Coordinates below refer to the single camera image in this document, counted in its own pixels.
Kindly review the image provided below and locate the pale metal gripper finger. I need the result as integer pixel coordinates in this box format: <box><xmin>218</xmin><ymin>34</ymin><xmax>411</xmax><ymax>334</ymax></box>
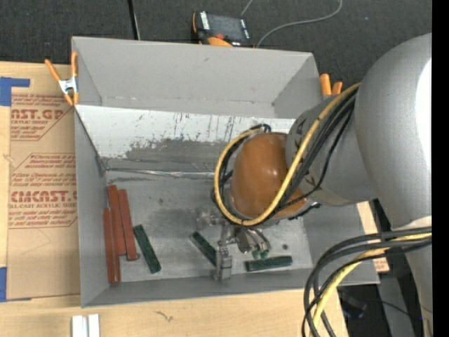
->
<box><xmin>214</xmin><ymin>249</ymin><xmax>234</xmax><ymax>282</ymax></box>
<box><xmin>196</xmin><ymin>208</ymin><xmax>220</xmax><ymax>231</ymax></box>

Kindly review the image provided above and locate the dark green flat block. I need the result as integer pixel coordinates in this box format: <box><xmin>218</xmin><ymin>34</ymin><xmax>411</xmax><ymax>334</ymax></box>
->
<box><xmin>244</xmin><ymin>256</ymin><xmax>293</xmax><ymax>272</ymax></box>
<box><xmin>132</xmin><ymin>224</ymin><xmax>163</xmax><ymax>275</ymax></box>
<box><xmin>189</xmin><ymin>231</ymin><xmax>219</xmax><ymax>268</ymax></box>

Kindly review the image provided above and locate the red-brown flat block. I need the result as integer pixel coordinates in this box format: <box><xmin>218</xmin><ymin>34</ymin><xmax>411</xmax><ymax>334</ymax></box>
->
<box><xmin>118</xmin><ymin>189</ymin><xmax>139</xmax><ymax>262</ymax></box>
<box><xmin>107</xmin><ymin>184</ymin><xmax>127</xmax><ymax>258</ymax></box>
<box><xmin>102</xmin><ymin>207</ymin><xmax>122</xmax><ymax>286</ymax></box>

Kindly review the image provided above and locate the grey metal bin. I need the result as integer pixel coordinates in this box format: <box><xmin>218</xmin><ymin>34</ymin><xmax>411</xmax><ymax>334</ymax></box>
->
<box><xmin>71</xmin><ymin>36</ymin><xmax>382</xmax><ymax>308</ymax></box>

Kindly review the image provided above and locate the brown cardboard board red print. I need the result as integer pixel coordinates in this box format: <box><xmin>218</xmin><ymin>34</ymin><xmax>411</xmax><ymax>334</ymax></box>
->
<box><xmin>0</xmin><ymin>60</ymin><xmax>82</xmax><ymax>302</ymax></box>

